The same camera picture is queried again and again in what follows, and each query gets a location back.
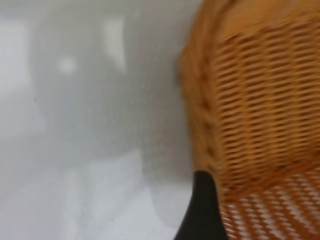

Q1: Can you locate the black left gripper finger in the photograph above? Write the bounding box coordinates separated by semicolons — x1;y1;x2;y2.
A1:
174;170;229;240

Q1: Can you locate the orange woven wicker basket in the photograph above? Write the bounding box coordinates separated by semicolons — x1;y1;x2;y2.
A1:
178;0;320;240

